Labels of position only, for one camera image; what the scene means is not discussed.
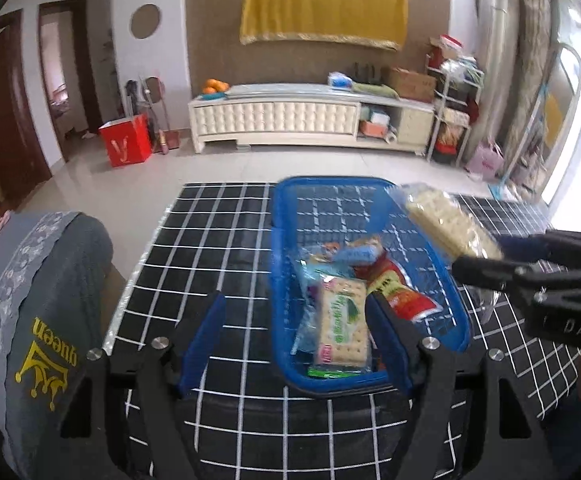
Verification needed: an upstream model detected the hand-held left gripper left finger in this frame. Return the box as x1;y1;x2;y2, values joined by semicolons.
58;290;228;480

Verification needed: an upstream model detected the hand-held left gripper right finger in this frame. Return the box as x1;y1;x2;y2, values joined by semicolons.
367;291;546;480

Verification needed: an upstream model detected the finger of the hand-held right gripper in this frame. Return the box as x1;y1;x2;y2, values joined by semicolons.
451;254;571;306
497;230;581;267

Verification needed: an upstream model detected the red and yellow pouch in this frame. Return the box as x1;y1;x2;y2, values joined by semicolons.
367;255;443;323

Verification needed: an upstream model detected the green cracker packet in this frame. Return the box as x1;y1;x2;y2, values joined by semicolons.
307;277;372;378

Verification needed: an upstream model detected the beige cracker packet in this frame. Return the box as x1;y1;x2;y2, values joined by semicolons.
387;182;508;263

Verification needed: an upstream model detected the blue plastic basket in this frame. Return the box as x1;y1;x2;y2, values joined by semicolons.
269;176;472;400

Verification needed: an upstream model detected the light blue snack packet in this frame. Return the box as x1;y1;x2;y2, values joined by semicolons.
333;237;383;267

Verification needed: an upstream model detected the clear pale blue packet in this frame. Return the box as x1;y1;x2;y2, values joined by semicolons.
290;255;331;356

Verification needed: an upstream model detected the pink bag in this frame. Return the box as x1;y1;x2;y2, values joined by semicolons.
467;140;503;181

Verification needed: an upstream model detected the black checkered tablecloth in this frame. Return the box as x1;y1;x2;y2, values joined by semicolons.
103;182;581;480

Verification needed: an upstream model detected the white metal shelf rack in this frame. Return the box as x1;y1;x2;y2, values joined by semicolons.
427;52;483;166

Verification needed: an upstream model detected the chair with grey cover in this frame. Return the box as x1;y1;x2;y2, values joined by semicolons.
0;210;116;480

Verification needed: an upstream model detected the patterned curtain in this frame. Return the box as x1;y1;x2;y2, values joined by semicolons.
513;0;561;186

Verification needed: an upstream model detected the standing air conditioner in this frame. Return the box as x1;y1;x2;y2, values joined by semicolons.
470;0;521;161

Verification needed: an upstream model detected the cardboard box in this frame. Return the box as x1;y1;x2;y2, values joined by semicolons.
387;67;438;103

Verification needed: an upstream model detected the red box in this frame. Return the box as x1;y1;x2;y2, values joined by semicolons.
437;35;463;58

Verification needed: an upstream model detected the folded green cloth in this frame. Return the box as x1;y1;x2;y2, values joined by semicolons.
353;82;398;98

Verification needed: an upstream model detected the red paper bag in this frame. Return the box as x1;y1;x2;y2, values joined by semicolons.
99;113;152;168

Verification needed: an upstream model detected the broom and dustpan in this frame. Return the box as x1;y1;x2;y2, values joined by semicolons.
140;75;181;153

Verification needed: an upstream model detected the white TV cabinet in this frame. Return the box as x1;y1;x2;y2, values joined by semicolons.
189;82;436;156

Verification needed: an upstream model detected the brown wooden door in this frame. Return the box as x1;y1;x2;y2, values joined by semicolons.
0;10;54;216

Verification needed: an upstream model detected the yellow cloth cover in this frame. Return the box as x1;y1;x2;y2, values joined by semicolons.
240;0;410;52

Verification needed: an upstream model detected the brown door frame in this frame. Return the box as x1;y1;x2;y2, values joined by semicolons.
38;0;104;148

